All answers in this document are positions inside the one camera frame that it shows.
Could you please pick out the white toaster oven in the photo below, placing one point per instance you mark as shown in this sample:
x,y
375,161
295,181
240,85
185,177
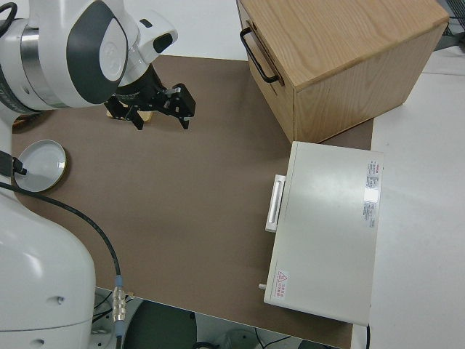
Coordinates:
x,y
323,232

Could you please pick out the dark gray round disc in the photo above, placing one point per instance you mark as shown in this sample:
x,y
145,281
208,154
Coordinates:
x,y
160,327

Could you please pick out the wooden mug tree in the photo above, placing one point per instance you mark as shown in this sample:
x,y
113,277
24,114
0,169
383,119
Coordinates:
x,y
148,116

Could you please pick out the gray round plate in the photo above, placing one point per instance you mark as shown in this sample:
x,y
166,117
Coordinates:
x,y
43,163

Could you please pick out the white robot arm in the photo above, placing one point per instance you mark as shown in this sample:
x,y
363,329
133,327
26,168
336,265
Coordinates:
x,y
43,272

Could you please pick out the wooden cabinet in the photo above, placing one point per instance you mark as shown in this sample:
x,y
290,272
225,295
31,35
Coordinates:
x,y
345,54

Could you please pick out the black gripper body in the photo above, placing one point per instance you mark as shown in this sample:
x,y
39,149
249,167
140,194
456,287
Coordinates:
x,y
141,91

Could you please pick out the brown table mat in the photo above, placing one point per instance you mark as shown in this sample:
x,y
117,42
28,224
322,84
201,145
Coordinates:
x,y
181,200

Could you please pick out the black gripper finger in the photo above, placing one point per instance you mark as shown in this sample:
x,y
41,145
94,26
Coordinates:
x,y
183,105
20,168
136,118

